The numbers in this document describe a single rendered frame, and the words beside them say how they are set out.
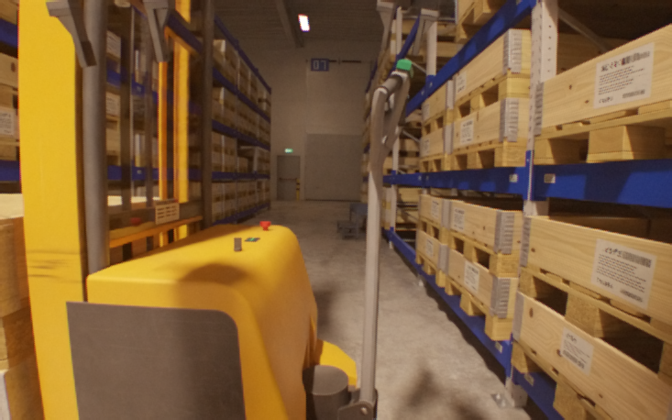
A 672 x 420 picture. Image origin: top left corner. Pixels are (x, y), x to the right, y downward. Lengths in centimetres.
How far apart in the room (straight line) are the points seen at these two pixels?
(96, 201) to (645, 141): 147
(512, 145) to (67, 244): 177
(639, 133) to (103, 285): 145
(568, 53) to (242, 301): 190
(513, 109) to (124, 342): 178
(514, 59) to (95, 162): 178
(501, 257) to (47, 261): 176
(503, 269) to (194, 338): 151
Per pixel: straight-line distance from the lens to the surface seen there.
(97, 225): 86
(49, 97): 92
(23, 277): 104
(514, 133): 187
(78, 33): 71
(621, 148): 127
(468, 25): 270
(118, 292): 79
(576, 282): 138
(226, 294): 70
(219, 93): 689
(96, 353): 88
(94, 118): 86
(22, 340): 107
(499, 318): 196
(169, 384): 83
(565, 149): 160
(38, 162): 93
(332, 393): 115
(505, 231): 185
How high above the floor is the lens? 110
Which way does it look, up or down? 5 degrees down
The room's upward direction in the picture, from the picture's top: 1 degrees clockwise
